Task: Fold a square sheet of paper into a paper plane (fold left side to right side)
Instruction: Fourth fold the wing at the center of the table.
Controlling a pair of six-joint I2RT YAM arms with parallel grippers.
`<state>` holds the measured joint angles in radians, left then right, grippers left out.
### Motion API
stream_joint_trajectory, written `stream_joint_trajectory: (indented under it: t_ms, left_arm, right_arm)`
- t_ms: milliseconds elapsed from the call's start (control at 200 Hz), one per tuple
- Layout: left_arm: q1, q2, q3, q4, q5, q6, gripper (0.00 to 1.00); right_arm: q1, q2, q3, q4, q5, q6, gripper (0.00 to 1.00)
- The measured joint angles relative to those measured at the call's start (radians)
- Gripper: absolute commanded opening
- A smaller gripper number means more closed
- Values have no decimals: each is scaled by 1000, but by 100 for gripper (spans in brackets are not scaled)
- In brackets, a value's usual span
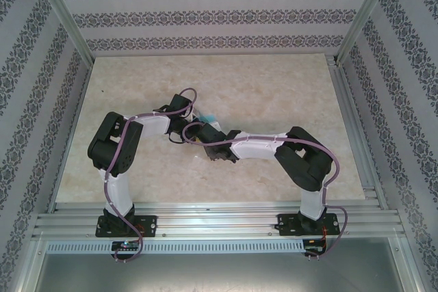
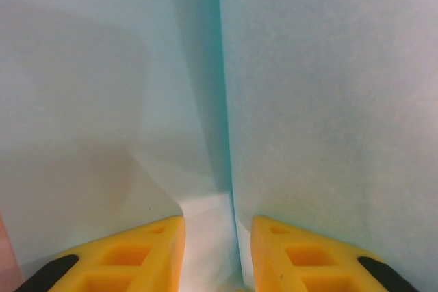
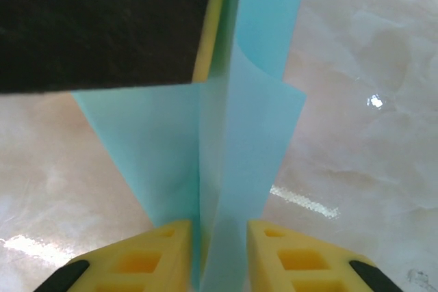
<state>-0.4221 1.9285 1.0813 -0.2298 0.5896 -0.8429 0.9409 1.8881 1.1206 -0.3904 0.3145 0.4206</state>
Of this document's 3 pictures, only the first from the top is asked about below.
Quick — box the grey metal sheet panel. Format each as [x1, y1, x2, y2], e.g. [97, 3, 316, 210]
[25, 239, 422, 292]

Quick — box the purple cable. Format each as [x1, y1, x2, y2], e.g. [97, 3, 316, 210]
[103, 87, 198, 265]
[181, 122, 350, 261]

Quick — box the aluminium mounting rail beam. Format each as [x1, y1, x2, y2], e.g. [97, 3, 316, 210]
[32, 201, 404, 240]

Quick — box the slotted grey cable duct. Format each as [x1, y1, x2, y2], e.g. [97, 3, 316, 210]
[46, 239, 305, 255]

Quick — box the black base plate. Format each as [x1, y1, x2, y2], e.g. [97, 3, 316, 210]
[273, 213, 339, 237]
[96, 215, 158, 238]

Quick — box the aluminium side rail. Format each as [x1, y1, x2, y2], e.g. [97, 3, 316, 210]
[326, 54, 389, 211]

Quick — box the aluminium frame post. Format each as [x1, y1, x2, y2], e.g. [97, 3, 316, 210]
[20, 232, 47, 292]
[335, 0, 401, 66]
[29, 0, 95, 66]
[393, 233, 425, 292]

